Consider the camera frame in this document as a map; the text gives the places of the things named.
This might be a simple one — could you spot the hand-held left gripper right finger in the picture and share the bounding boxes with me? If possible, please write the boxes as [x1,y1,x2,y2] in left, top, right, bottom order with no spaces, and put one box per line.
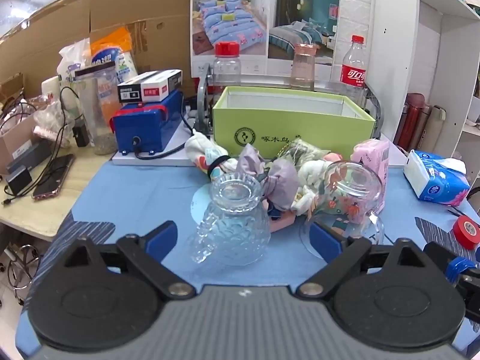
[296,220,428,301]

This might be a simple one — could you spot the black labelled small box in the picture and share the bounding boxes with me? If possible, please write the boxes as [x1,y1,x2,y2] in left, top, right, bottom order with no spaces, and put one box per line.
[117,71,166,103]

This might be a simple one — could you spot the white shelf unit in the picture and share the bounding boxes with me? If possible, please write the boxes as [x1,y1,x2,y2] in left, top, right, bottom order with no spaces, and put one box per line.
[369,0,480,171]

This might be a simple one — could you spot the bedding wall poster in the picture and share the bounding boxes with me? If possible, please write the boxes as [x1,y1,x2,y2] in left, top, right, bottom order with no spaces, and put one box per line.
[189,0,342,82]

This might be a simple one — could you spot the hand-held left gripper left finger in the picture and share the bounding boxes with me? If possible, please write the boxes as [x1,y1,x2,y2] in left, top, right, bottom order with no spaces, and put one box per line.
[64,220,196,301]

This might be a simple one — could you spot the blue metal machine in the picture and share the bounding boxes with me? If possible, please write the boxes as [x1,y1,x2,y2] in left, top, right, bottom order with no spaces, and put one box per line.
[110,91,184,157]

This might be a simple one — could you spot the black charger block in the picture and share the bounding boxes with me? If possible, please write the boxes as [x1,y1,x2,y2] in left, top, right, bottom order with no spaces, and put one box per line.
[4,167,34,197]

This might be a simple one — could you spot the brown thermos bottle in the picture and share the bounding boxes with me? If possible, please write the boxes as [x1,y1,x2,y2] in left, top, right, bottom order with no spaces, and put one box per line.
[410,105,448,155]

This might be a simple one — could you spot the red thermos bottle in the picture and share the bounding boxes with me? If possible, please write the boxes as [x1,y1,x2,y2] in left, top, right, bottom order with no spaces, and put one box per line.
[394,93,426,151]

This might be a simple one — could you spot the green cardboard box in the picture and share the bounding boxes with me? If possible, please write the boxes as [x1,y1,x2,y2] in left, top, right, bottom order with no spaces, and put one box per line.
[212,86,377,159]

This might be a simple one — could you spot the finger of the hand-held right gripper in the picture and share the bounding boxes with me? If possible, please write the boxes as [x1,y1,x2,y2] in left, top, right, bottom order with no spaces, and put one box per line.
[424,241,480,285]

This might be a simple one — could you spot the printed glass mug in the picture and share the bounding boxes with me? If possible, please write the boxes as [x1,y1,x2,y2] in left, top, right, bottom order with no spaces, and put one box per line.
[300,160,387,260]

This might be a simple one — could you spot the red lid plastic jar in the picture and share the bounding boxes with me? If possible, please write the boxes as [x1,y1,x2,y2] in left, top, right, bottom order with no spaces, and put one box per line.
[213,41,241,87]

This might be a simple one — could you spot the white red labelled small box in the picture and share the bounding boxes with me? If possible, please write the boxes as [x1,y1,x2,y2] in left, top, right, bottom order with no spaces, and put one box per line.
[140,69,184,102]

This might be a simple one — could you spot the textured clear glass pitcher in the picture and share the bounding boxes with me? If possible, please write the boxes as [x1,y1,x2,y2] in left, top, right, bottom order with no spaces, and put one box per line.
[189,172,271,267]

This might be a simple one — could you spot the blue tissue pack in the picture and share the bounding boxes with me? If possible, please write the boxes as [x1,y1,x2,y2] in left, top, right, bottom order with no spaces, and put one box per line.
[403,150,471,207]

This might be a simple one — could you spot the chrome stool frame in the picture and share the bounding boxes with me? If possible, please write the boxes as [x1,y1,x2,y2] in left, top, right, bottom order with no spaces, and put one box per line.
[0,243,43,302]

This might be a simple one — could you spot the white plastic bag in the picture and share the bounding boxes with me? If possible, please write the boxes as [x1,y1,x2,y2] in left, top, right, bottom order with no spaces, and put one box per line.
[56,39,94,85]

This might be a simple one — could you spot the red cap cola bottle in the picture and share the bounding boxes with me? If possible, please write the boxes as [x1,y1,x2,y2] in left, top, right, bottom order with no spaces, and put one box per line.
[339,35,370,105]

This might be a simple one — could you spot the orange blue packet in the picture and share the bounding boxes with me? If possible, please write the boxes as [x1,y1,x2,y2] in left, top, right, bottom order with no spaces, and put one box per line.
[89,26,139,84]

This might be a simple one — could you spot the tall clear plastic container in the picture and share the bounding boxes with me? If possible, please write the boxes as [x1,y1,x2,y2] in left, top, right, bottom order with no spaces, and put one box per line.
[75,64,118,156]

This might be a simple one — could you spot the grey metal wheel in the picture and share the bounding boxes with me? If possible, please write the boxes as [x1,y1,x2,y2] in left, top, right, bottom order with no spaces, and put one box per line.
[195,64,216,136]
[361,82,385,140]

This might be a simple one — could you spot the black machine cable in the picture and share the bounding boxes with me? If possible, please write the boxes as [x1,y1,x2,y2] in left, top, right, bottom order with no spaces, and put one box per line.
[131,99,197,160]

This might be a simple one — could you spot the small open cardboard box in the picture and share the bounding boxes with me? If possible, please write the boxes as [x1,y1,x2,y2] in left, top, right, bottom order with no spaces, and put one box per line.
[0,110,54,175]

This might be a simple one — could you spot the black smartphone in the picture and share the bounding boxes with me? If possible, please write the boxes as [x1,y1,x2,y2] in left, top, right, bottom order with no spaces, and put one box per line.
[32,154,76,200]

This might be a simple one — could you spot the pink tissue pack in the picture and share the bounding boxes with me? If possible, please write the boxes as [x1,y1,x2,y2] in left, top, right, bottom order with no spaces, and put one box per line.
[350,139,391,193]

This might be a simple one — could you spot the blue printed table mat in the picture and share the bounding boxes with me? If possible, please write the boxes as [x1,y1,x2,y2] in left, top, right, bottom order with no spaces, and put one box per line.
[22,159,480,360]

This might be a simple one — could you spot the brown cardboard sheet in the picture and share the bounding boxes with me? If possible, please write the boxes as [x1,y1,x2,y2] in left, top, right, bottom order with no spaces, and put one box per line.
[0,0,193,96]

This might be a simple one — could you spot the white floral cloth with hair tie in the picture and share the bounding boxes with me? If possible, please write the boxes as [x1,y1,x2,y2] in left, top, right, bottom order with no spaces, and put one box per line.
[185,135,241,179]

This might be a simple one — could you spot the red tape roll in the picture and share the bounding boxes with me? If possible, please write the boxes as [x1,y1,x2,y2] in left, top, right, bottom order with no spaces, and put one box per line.
[452,215,480,250]

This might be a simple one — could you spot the pink glass jar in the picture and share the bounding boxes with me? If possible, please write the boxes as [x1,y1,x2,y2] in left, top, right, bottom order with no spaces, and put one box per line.
[289,43,319,91]

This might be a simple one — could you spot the black plug adapter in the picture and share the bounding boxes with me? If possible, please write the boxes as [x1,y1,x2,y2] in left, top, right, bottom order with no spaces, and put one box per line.
[72,119,91,148]

